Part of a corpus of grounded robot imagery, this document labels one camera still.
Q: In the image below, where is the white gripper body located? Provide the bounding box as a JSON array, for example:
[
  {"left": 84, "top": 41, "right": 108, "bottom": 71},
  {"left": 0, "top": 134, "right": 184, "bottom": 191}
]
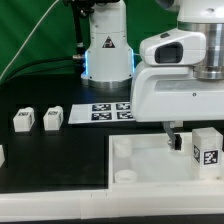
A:
[{"left": 130, "top": 28, "right": 224, "bottom": 122}]

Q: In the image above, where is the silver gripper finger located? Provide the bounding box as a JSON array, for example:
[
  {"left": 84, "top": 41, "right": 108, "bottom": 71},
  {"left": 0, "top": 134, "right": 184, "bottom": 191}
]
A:
[{"left": 162, "top": 121, "right": 182, "bottom": 151}]

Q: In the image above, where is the white square tabletop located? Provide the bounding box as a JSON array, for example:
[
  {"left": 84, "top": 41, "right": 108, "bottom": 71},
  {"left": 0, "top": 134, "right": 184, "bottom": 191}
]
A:
[{"left": 109, "top": 133, "right": 224, "bottom": 192}]

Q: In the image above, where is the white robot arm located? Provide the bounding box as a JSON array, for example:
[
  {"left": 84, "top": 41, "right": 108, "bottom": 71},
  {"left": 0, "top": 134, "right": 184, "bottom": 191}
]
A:
[{"left": 82, "top": 0, "right": 224, "bottom": 143}]

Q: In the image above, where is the white marker sheet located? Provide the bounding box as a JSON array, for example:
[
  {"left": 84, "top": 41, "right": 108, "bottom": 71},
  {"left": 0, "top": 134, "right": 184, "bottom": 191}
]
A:
[{"left": 68, "top": 102, "right": 134, "bottom": 124}]

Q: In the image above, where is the white front fence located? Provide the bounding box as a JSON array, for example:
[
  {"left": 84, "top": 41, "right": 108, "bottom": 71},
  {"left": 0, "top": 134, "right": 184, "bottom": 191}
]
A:
[{"left": 0, "top": 183, "right": 224, "bottom": 222}]

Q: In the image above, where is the white left block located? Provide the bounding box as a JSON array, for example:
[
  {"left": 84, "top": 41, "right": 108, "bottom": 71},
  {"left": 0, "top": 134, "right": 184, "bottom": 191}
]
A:
[{"left": 0, "top": 145, "right": 5, "bottom": 168}]

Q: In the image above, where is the white cable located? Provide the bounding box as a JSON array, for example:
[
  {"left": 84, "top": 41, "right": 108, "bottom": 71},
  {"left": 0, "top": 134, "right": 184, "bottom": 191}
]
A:
[{"left": 0, "top": 0, "right": 61, "bottom": 83}]

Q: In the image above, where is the black cable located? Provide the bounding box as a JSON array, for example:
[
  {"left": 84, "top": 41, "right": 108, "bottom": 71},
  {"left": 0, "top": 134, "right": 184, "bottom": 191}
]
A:
[{"left": 0, "top": 56, "right": 84, "bottom": 86}]

